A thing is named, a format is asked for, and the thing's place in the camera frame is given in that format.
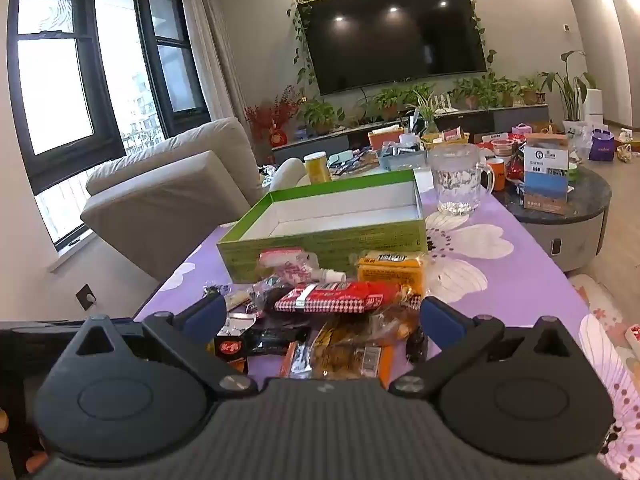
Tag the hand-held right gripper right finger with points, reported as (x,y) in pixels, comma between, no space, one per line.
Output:
(442,322)

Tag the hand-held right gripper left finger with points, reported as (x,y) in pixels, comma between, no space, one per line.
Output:
(207,312)

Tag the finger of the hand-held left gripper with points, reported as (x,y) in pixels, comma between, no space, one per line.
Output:
(50,329)

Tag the clear orange snack packet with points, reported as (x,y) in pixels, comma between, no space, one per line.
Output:
(350,350)

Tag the red checkered snack packet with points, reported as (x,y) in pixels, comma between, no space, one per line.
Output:
(345,296)

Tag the green cardboard box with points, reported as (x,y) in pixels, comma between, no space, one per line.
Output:
(320,240)

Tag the small red black box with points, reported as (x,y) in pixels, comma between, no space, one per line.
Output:
(231,346)

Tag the purple floral tablecloth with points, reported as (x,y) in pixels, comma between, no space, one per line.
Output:
(500,285)

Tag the yellow snack packet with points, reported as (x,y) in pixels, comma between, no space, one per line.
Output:
(387,272)

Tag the black snack packet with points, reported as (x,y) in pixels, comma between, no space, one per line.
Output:
(277,339)

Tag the pink white snack pouch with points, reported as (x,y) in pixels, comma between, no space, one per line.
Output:
(290,267)

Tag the beige sofa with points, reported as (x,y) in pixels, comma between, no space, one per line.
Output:
(170,195)

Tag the glass pitcher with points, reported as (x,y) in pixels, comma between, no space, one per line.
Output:
(457,180)

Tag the orange mug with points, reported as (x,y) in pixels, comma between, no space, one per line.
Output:
(496,175)

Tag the beige cushioned seat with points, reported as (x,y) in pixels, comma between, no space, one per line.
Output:
(287,172)

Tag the floral rug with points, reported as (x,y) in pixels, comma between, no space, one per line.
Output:
(602,300)

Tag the round white table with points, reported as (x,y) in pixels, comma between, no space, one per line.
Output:
(372,172)

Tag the teal plastic basket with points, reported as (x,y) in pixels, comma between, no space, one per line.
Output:
(402,159)

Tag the red foil bag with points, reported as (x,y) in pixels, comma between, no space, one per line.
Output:
(515,167)

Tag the blue white carton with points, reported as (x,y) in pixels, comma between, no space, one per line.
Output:
(545,175)

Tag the round dark marble table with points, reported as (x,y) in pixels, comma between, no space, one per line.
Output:
(585,210)

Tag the yellow can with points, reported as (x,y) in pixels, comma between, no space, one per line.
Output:
(317,167)

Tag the lidded paper cup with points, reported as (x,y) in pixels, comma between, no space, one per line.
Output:
(501,149)

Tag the yellow wicker basket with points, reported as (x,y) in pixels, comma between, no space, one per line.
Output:
(447,139)

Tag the pile of dark packets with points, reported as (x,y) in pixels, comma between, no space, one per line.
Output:
(352,160)

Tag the orange tissue box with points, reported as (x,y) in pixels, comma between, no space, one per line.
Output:
(385,139)

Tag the red flower plant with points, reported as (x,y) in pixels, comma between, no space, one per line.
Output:
(270,117)

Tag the grey television console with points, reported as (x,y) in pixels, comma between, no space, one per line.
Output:
(475,117)

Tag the pink small box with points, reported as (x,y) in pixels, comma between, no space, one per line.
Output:
(521,129)

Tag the spider plant in vase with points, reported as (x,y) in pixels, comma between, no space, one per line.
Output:
(427,110)

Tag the wide potted green plant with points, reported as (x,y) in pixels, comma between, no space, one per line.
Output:
(400,100)

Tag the small potted green plant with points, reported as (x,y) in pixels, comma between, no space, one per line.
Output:
(320,115)

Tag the bushy potted green plant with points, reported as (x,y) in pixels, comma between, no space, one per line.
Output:
(482,90)

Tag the purple gift bag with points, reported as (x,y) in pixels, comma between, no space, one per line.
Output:
(602,145)

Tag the black framed window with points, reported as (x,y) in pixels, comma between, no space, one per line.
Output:
(55,85)

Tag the potted plant in brown pot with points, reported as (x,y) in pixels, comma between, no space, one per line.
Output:
(530,91)

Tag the white air purifier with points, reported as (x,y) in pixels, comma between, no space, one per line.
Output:
(594,105)

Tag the tall leafy plant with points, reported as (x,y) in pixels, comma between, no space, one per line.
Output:
(570,87)

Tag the beige curtain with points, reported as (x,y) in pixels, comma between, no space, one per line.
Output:
(210,45)

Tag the wall socket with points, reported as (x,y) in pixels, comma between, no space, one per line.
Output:
(86,296)

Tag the wall television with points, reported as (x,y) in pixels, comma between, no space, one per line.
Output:
(392,37)

